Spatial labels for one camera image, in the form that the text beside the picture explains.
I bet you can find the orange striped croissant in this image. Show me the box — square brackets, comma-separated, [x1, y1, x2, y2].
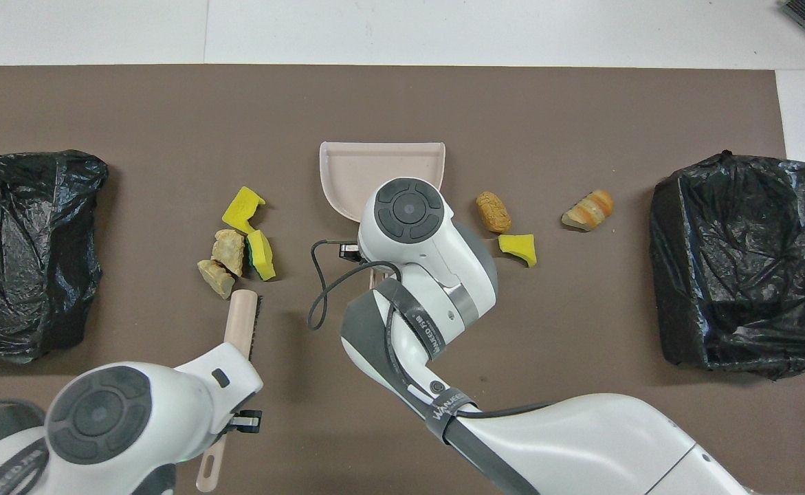
[561, 189, 615, 232]

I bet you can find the notched yellow sponge piece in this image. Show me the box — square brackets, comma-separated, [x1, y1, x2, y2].
[221, 186, 266, 235]

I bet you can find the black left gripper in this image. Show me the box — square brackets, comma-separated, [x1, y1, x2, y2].
[225, 410, 263, 435]

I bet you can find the large brown table mat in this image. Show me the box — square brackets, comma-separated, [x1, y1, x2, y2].
[0, 65, 805, 495]

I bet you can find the wedge beige bread piece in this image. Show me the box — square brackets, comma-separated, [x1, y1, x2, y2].
[197, 259, 236, 300]

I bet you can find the black bag lined bin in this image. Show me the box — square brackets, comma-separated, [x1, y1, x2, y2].
[0, 150, 109, 364]
[650, 151, 805, 381]

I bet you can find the small yellow sponge wedge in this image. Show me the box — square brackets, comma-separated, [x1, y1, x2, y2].
[498, 234, 538, 267]

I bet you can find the yellow sponge with green layer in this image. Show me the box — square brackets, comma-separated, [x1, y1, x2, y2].
[246, 229, 277, 282]

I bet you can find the beige plastic dustpan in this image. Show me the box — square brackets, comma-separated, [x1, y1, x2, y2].
[319, 141, 446, 289]

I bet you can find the brown oval bread roll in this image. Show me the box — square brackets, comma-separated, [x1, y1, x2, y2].
[476, 191, 512, 234]

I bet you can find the lumpy beige bread piece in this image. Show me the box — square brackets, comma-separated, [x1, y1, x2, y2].
[210, 229, 247, 278]

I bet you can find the beige brush with black bristles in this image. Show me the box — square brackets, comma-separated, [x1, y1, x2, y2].
[196, 289, 261, 493]

